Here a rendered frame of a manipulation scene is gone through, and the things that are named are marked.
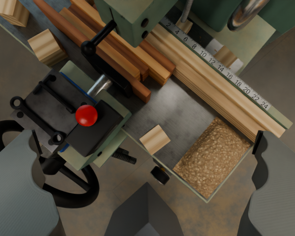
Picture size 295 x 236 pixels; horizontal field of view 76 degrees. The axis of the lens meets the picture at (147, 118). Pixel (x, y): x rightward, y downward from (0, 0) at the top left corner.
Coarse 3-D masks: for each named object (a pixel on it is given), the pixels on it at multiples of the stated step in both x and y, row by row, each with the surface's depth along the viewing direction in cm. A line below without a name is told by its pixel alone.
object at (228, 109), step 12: (168, 48) 35; (180, 60) 35; (180, 72) 35; (192, 72) 35; (192, 84) 36; (204, 84) 35; (204, 96) 37; (216, 96) 35; (216, 108) 37; (228, 108) 35; (228, 120) 38; (240, 120) 34; (252, 120) 35; (252, 132) 34
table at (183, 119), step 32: (32, 0) 39; (64, 0) 39; (32, 32) 39; (64, 64) 39; (160, 96) 39; (192, 96) 39; (128, 128) 38; (192, 128) 38; (96, 160) 41; (160, 160) 38
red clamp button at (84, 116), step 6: (78, 108) 26; (84, 108) 26; (90, 108) 26; (78, 114) 26; (84, 114) 26; (90, 114) 26; (96, 114) 26; (78, 120) 26; (84, 120) 26; (90, 120) 26; (96, 120) 26
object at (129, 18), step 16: (96, 0) 23; (112, 0) 22; (128, 0) 22; (144, 0) 22; (160, 0) 24; (176, 0) 28; (112, 16) 24; (128, 16) 22; (144, 16) 23; (160, 16) 28; (128, 32) 25; (144, 32) 26
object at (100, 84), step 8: (96, 56) 29; (96, 64) 29; (104, 64) 29; (104, 72) 29; (112, 72) 29; (96, 80) 33; (104, 80) 32; (112, 80) 30; (120, 80) 29; (96, 88) 32; (104, 88) 33; (120, 88) 32; (128, 88) 31; (128, 96) 36
